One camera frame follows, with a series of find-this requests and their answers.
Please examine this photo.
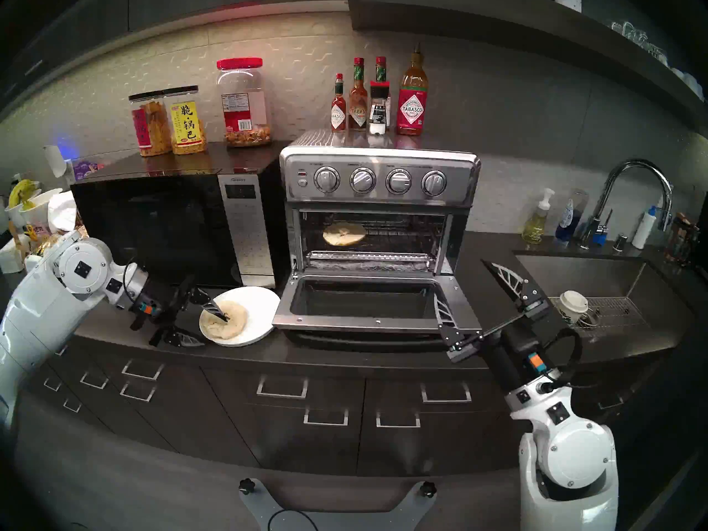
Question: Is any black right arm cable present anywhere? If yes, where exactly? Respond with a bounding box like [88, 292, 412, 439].
[545, 328, 582, 391]

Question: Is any glass toaster oven door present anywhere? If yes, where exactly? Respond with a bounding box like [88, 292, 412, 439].
[272, 273, 483, 352]

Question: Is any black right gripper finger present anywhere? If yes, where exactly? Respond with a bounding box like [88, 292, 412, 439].
[481, 259, 549, 322]
[433, 292, 483, 365]

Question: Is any chrome gooseneck faucet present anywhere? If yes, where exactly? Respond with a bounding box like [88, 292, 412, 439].
[579, 159, 674, 249]

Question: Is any yellow banana bunch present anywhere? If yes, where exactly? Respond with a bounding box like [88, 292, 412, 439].
[8, 179, 39, 207]

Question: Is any medium Tabasco sauce bottle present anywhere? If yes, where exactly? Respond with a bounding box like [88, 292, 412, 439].
[348, 58, 369, 131]

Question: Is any blue dish soap bottle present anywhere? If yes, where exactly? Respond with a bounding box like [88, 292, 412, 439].
[555, 198, 579, 243]

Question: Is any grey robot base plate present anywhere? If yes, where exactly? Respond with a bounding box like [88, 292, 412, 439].
[239, 479, 438, 531]

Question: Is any black countertop appliance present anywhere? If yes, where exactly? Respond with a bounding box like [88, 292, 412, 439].
[697, 195, 708, 282]

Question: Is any small Tabasco sauce bottle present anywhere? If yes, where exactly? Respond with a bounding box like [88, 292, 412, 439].
[331, 74, 347, 132]

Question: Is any dark glass french press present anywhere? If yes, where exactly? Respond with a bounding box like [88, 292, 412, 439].
[681, 223, 700, 265]

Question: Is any dark crusted bagel half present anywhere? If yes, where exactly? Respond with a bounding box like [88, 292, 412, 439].
[200, 301, 248, 340]

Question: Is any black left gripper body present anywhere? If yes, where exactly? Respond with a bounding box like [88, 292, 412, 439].
[144, 277, 196, 347]

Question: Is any dark lower cabinet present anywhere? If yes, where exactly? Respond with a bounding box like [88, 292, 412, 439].
[0, 309, 686, 478]

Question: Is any white crumpled paper bag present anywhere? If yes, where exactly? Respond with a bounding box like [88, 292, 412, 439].
[48, 191, 78, 233]

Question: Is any yellow label snack jar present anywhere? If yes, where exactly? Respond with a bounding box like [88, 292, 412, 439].
[164, 86, 208, 155]

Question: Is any green neck Tabasco bottle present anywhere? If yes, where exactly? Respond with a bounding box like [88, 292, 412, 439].
[374, 56, 392, 128]

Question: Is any white bottle blue cap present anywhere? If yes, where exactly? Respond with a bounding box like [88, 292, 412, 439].
[632, 205, 658, 250]

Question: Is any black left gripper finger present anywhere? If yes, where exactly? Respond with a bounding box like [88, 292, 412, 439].
[191, 287, 230, 323]
[164, 325, 206, 349]

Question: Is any dark open wall shelf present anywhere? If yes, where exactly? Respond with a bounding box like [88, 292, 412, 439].
[348, 0, 708, 138]

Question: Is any stainless steel sink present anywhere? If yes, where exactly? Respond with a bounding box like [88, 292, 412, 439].
[514, 251, 697, 342]

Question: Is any silver oven control knob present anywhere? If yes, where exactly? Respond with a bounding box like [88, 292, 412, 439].
[349, 166, 377, 195]
[385, 168, 413, 196]
[313, 166, 341, 194]
[420, 169, 449, 197]

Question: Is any pale crusted bagel half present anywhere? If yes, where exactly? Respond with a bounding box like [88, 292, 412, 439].
[322, 221, 367, 247]

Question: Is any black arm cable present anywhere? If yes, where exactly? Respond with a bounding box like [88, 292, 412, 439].
[122, 261, 145, 331]
[545, 328, 582, 391]

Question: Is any bagged bread loaf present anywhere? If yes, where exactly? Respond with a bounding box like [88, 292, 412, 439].
[34, 226, 85, 253]

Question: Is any black base cable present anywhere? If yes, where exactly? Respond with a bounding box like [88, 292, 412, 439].
[268, 508, 320, 531]

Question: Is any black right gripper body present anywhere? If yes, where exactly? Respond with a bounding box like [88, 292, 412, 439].
[449, 303, 553, 396]

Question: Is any paper coffee cup white lid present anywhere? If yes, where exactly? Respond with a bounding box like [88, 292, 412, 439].
[558, 290, 590, 325]

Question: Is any large Tabasco sriracha bottle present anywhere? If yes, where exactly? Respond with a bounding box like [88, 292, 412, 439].
[395, 43, 429, 136]

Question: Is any clear jar red lid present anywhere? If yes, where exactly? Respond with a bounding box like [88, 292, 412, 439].
[216, 58, 273, 148]

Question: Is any stainless steel toaster oven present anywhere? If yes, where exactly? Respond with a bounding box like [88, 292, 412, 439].
[279, 129, 482, 276]

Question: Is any red label snack jar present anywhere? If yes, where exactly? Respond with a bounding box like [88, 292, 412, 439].
[129, 91, 172, 157]

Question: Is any copper lidded jar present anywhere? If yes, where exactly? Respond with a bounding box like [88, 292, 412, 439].
[667, 212, 689, 259]

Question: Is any yellow liquid soap dispenser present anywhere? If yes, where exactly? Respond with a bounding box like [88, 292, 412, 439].
[522, 188, 555, 244]

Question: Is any round white plate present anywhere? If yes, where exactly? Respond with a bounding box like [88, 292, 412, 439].
[199, 285, 281, 347]

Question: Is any foil covered oven tray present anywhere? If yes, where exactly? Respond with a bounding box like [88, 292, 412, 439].
[307, 258, 438, 273]

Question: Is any black microwave oven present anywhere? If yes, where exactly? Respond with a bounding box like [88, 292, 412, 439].
[71, 142, 291, 290]

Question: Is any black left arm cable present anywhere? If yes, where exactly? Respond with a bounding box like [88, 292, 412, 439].
[122, 261, 145, 331]

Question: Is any wire oven rack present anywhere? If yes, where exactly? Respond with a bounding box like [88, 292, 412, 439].
[301, 214, 447, 259]

